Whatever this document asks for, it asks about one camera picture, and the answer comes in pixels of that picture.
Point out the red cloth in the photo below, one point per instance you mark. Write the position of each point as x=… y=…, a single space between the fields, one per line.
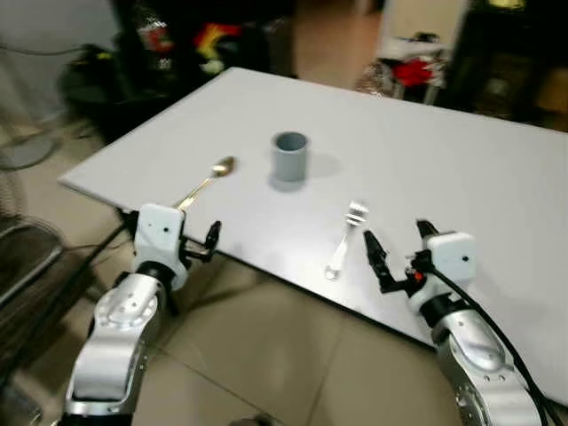
x=415 y=71

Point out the patterned mesh bag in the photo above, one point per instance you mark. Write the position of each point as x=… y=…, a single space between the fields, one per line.
x=373 y=80

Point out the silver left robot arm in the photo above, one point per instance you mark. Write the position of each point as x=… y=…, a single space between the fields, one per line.
x=124 y=312

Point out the grey fan base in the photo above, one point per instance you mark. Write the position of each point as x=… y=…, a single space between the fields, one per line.
x=25 y=151

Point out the brown cardboard box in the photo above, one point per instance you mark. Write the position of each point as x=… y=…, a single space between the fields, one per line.
x=552 y=89

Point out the clear red printed bag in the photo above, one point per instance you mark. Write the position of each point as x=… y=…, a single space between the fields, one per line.
x=155 y=37

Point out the black shelf cabinet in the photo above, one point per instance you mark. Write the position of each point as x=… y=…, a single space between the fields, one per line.
x=506 y=62

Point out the silver metal fork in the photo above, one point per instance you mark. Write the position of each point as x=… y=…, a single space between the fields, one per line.
x=341 y=253

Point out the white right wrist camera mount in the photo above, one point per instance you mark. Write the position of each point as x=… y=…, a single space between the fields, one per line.
x=453 y=257

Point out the small yellow object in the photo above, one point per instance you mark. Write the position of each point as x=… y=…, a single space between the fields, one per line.
x=508 y=3

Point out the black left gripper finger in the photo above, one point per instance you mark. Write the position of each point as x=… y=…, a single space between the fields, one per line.
x=214 y=236
x=202 y=258

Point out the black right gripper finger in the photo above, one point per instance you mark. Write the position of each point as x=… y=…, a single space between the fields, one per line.
x=377 y=259
x=427 y=230

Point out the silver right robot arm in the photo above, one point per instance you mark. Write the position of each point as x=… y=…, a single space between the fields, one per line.
x=475 y=351

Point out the white rack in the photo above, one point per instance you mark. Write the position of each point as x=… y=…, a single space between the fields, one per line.
x=417 y=27

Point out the grey cup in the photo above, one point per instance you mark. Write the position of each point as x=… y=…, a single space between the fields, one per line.
x=290 y=160

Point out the red yellow toy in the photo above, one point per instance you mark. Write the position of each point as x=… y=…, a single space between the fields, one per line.
x=215 y=43

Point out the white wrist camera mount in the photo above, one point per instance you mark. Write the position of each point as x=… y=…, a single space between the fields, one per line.
x=453 y=257
x=158 y=232

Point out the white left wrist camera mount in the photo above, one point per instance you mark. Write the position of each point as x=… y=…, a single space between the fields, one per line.
x=158 y=232

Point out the black low cabinet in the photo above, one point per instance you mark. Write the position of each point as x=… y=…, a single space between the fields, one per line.
x=106 y=89

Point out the gold metal spoon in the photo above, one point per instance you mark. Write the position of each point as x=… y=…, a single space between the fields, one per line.
x=223 y=167

